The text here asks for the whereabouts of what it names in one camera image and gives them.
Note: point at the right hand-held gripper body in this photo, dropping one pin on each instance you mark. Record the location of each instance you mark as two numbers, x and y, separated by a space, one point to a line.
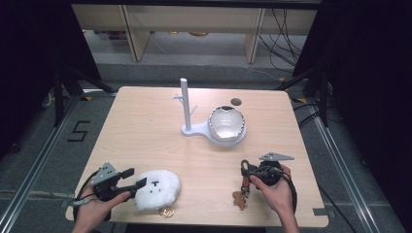
270 173

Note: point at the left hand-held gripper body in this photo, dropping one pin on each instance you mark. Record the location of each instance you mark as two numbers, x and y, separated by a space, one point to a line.
105 176

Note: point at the white plush toy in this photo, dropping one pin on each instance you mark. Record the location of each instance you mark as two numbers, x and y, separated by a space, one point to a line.
158 191

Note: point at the gold keyring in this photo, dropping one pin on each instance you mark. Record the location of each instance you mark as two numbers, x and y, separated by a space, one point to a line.
166 212

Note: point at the silver bowl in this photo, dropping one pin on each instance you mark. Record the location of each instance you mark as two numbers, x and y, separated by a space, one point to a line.
225 124

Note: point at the white key stand with tray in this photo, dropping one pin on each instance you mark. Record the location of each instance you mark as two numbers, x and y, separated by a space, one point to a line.
197 129

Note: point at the person's right hand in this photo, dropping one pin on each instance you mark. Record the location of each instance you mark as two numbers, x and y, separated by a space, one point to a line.
278 197

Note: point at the person's left hand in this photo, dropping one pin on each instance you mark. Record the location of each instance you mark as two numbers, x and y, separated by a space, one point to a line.
94 212

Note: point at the grey tape strip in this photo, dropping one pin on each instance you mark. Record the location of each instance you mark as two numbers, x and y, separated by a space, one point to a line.
322 212

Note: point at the dark round table grommet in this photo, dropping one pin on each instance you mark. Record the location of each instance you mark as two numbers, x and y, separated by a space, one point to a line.
236 102

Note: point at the black metal stand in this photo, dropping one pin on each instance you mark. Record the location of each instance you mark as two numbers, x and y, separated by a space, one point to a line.
60 97
322 97

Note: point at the black curtain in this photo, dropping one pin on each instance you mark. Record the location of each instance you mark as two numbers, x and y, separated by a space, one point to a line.
366 64
35 48

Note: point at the beige wooden desk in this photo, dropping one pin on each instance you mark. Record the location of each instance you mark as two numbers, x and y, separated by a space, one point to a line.
194 17

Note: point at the aluminium floor rail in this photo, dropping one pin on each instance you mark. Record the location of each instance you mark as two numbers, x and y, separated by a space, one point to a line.
35 165
340 161

